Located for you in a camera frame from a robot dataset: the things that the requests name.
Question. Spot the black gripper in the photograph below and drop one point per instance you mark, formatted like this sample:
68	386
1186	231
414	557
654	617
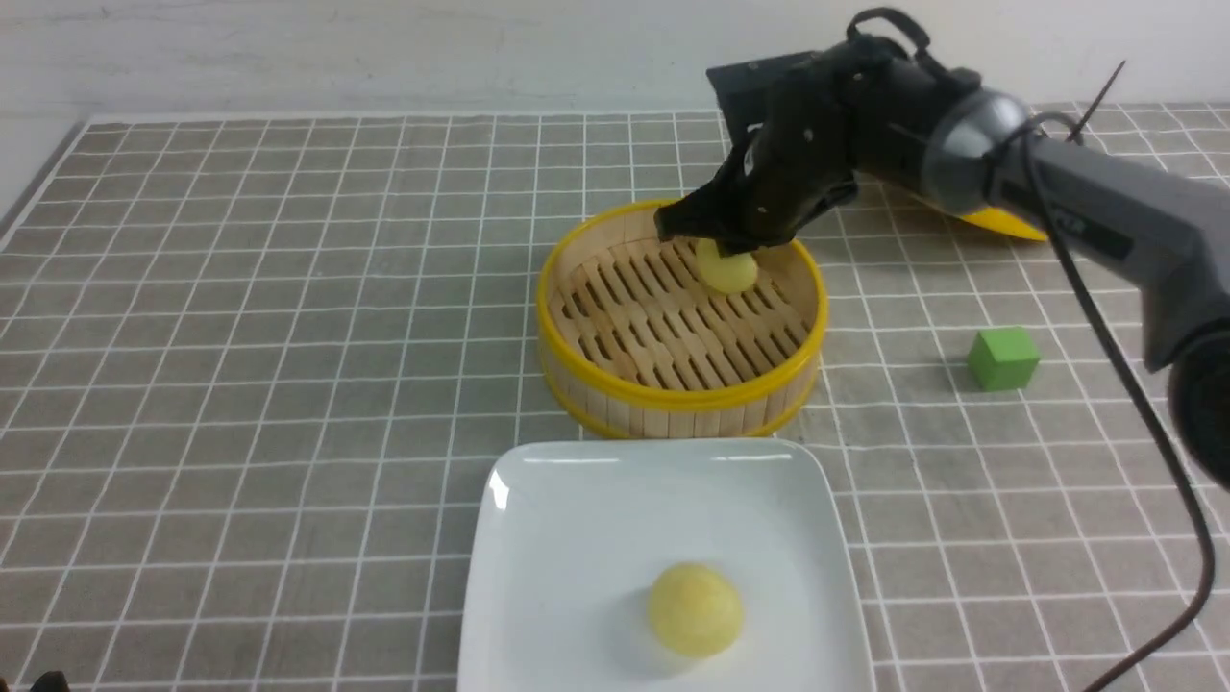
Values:
864	105

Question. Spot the yellow steamed bun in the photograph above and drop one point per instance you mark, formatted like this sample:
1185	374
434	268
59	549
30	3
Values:
694	610
727	275

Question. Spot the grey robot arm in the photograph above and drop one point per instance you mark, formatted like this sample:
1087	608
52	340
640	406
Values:
1164	234

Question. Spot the white square plate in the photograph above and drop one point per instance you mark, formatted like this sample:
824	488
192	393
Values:
571	536

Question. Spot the bamboo steamer basket yellow rim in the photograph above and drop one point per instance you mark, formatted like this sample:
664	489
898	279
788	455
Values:
633	345

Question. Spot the bamboo steamer lid yellow rim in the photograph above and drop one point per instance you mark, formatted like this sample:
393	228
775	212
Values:
989	218

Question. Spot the green cube block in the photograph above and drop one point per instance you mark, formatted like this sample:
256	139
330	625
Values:
1003	358

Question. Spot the grey checked tablecloth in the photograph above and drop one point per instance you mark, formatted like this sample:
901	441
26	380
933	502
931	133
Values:
255	372

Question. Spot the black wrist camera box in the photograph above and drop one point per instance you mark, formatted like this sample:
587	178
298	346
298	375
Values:
741	90

